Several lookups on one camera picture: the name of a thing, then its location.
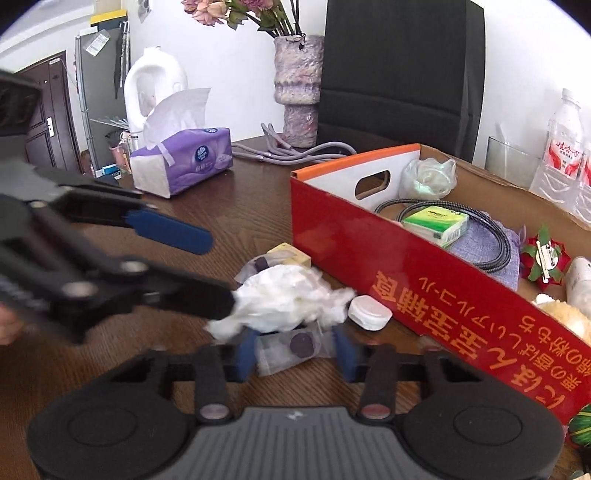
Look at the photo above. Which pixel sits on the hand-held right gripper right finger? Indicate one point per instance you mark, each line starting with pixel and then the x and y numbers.
pixel 348 353

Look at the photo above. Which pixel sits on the white plastic jug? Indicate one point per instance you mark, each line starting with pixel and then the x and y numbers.
pixel 152 78

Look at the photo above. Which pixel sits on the white straw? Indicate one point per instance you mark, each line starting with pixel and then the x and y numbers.
pixel 502 134

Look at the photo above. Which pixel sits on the grey refrigerator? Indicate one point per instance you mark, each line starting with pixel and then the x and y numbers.
pixel 99 92

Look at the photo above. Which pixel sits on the clear packet with purple disc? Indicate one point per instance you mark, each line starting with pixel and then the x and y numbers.
pixel 300 346
pixel 261 265

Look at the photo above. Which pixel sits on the clear water bottle red label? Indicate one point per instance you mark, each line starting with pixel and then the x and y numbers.
pixel 584 189
pixel 561 147

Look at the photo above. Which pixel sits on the translucent cotton swab box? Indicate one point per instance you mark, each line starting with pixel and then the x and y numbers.
pixel 581 281

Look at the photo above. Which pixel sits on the red and green flower brooch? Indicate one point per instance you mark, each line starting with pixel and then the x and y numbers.
pixel 545 258

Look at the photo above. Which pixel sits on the green plastic bag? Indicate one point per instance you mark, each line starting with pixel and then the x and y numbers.
pixel 427 177

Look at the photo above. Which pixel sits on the person's left hand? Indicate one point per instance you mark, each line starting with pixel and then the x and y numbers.
pixel 8 327

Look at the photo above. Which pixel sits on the white tissue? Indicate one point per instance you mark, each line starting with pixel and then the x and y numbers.
pixel 281 295

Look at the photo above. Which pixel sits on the red cardboard box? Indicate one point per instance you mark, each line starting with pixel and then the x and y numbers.
pixel 415 277

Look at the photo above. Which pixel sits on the yellow and white plush toy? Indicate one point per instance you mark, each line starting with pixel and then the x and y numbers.
pixel 568 318

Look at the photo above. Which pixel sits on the purple tissue pack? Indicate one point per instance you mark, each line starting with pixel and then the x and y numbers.
pixel 194 161

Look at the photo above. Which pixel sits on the small yellow box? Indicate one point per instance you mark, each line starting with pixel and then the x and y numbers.
pixel 291 256

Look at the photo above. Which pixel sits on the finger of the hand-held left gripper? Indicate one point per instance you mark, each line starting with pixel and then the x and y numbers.
pixel 138 286
pixel 175 233

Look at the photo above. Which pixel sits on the purple textured vase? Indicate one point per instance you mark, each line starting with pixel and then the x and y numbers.
pixel 298 83

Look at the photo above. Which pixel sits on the brown door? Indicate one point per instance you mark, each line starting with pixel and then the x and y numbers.
pixel 51 120

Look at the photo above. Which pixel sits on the purple fabric pouch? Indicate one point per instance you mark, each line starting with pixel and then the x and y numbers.
pixel 475 249

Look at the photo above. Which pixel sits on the small white round case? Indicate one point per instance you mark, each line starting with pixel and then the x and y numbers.
pixel 369 314

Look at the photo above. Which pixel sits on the black paper bag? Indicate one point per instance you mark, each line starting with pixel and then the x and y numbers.
pixel 401 78

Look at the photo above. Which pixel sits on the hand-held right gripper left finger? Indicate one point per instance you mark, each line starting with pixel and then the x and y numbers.
pixel 247 350

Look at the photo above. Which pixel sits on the green tissue packet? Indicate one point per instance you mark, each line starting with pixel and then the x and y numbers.
pixel 436 224

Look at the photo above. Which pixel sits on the grey glass cup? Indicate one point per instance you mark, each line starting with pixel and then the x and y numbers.
pixel 510 161

